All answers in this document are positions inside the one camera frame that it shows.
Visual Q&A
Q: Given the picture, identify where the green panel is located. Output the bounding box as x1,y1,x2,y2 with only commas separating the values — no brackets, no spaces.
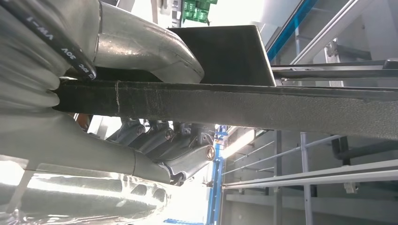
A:
182,0,218,24

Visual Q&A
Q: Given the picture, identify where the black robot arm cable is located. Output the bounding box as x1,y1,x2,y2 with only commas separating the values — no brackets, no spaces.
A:
0,0,97,82

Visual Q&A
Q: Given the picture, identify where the blue metal post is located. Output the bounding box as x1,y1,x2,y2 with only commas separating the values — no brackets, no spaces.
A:
206,125,228,225

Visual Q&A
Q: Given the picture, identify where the grey metal frame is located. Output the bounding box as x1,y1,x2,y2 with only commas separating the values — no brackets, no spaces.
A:
222,130,398,225

